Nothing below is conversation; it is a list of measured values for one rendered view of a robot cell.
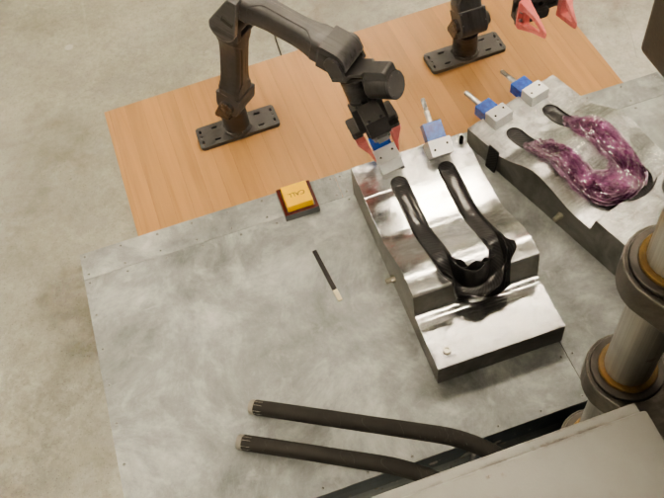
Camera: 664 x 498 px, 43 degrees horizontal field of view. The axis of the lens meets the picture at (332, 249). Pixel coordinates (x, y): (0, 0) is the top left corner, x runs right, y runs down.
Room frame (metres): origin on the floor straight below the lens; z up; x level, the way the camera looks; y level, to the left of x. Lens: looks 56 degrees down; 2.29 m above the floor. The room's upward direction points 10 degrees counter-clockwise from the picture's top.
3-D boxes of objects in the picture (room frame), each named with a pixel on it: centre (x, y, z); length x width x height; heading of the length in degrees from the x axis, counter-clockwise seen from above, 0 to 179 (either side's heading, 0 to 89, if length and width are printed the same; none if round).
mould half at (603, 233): (1.08, -0.58, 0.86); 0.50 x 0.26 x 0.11; 27
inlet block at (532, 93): (1.35, -0.50, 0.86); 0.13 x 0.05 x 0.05; 27
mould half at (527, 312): (0.94, -0.24, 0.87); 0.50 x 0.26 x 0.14; 10
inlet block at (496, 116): (1.30, -0.40, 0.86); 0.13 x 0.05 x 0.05; 27
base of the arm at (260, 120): (1.42, 0.18, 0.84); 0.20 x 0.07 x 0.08; 102
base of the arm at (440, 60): (1.54, -0.41, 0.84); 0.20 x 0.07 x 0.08; 102
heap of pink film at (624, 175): (1.08, -0.57, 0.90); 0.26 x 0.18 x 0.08; 27
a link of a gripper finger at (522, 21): (1.20, -0.46, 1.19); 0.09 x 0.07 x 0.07; 12
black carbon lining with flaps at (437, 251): (0.95, -0.25, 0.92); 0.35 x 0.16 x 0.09; 10
